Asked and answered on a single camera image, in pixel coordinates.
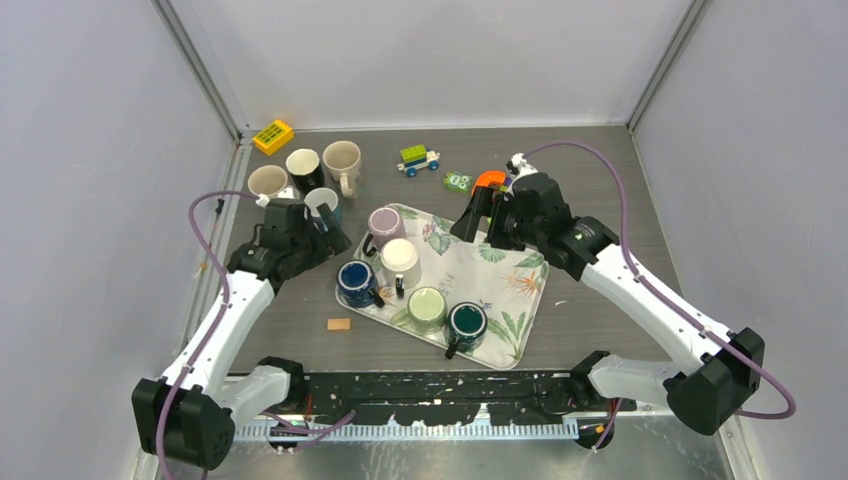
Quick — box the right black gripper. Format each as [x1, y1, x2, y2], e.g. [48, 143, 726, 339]
[450, 185, 544, 252]

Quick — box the light blue mug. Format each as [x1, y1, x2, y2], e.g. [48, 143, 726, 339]
[304, 187, 342, 230]

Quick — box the dark blue mug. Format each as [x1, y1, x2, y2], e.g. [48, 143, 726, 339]
[336, 260, 385, 309]

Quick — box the white mug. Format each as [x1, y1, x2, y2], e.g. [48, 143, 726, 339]
[380, 238, 423, 298]

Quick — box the sea pattern beige mug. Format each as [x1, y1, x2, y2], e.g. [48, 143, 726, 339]
[322, 140, 363, 199]

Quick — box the black mug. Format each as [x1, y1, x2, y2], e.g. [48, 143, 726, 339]
[285, 148, 325, 195]

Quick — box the tall beige mug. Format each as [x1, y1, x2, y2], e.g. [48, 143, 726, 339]
[247, 165, 292, 195]

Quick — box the light green mug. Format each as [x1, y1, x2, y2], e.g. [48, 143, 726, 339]
[395, 287, 447, 335]

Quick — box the teal mug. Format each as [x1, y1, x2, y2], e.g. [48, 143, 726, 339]
[444, 302, 488, 359]

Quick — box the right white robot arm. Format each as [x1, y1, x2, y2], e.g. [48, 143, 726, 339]
[450, 173, 765, 435]

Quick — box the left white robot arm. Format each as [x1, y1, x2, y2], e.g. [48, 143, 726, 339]
[131, 198, 351, 471]

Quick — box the lilac mug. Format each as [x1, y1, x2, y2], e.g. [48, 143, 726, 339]
[361, 206, 407, 257]

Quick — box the orange arch brick assembly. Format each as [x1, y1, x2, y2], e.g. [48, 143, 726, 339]
[471, 170, 512, 197]

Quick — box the green owl brick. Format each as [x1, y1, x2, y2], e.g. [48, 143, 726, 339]
[443, 171, 474, 194]

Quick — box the toy brick car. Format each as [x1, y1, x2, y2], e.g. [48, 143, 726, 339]
[397, 144, 440, 178]

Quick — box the wooden block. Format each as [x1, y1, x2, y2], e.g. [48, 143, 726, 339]
[327, 318, 352, 331]

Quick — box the leaf patterned metal tray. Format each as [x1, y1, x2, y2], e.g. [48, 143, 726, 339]
[388, 203, 550, 370]

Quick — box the yellow toy block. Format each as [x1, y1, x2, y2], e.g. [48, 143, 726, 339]
[252, 119, 295, 156]

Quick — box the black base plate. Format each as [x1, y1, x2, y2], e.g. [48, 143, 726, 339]
[266, 370, 612, 426]

